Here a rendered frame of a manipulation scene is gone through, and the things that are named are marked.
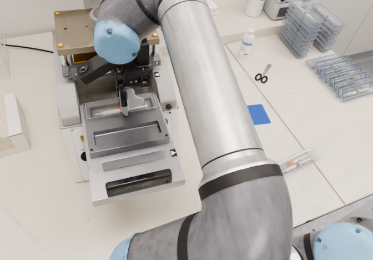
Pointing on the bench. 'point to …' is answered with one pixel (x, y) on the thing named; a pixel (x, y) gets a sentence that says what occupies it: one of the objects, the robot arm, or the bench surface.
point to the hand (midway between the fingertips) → (121, 104)
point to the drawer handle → (115, 186)
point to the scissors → (263, 74)
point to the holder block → (125, 132)
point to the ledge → (236, 22)
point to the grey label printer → (273, 12)
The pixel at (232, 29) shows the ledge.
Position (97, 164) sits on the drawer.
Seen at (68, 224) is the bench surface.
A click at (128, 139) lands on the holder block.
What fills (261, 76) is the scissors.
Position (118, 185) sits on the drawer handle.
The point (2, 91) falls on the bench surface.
